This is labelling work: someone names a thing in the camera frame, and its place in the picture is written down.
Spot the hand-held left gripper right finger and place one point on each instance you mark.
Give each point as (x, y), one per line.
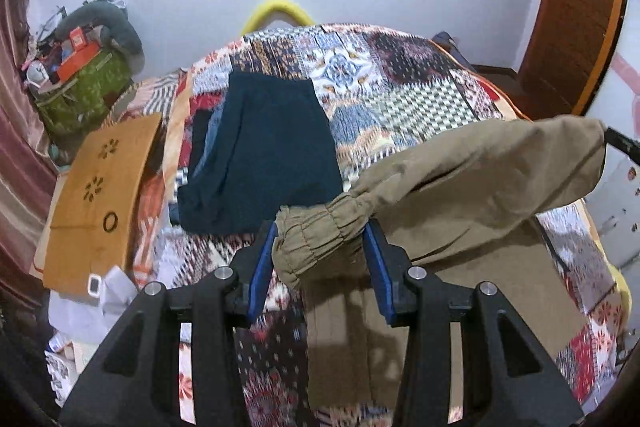
(381, 279)

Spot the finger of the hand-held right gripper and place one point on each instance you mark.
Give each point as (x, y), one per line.
(621, 141)

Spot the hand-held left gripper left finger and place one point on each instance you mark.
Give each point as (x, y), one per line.
(260, 274)

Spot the khaki pants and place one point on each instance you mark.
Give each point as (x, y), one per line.
(450, 167)

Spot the navy folded pants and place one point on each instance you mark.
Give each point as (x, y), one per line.
(265, 152)

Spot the white printed panel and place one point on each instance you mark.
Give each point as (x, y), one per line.
(617, 212)

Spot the blue jeans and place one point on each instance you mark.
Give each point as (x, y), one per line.
(206, 146)

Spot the brown wooden door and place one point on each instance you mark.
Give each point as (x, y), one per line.
(570, 2)

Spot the white cloth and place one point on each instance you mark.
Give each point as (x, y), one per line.
(100, 312)

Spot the brown board with flower cutouts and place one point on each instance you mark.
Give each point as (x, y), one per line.
(97, 202)

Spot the patchwork printed blanket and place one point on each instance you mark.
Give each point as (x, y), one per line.
(410, 92)

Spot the green patterned bag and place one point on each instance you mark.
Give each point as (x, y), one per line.
(85, 92)

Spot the pink curtain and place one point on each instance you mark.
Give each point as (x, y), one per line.
(20, 147)

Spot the orange box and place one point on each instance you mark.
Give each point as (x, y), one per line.
(77, 54)

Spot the grey plush pillow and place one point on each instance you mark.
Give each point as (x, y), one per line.
(112, 24)

